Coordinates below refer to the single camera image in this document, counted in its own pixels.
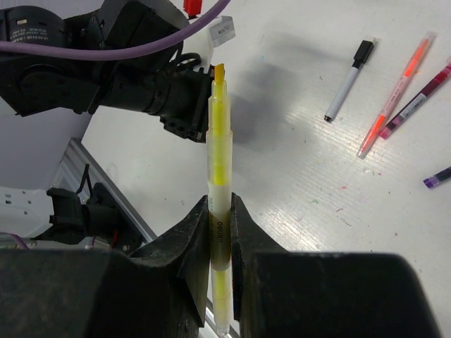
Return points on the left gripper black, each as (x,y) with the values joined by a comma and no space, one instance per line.
(154,84)

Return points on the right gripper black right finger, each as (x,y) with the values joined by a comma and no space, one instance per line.
(281,293)

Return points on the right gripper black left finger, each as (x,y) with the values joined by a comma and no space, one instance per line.
(158,291)

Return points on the yellow pen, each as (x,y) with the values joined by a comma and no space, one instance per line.
(219,142)

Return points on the white pen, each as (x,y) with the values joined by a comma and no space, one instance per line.
(360,58)

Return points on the purple pen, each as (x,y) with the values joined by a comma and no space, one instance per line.
(438,178)

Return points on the red pen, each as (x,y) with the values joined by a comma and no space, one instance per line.
(416,102)

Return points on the orange pen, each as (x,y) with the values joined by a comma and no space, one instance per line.
(396,94)

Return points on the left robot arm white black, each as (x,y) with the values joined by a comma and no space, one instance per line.
(32,84)

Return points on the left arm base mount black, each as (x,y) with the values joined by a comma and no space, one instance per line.
(59,215)

